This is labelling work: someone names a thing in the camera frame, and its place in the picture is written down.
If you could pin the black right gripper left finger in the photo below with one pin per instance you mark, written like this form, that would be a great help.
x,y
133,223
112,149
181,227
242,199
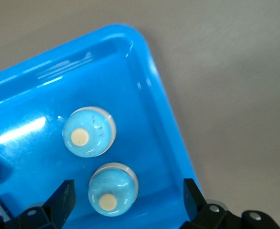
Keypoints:
x,y
58,202

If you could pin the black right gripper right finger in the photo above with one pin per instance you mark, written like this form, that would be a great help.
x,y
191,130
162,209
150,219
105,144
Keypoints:
x,y
195,207

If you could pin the blue dome call bell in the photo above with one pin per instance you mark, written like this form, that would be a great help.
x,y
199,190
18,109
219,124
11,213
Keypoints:
x,y
113,190
89,131

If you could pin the blue plastic tray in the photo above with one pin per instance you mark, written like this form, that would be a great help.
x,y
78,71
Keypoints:
x,y
35,107

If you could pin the brown table cover sheet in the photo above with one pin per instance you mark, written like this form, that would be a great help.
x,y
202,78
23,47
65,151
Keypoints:
x,y
226,71

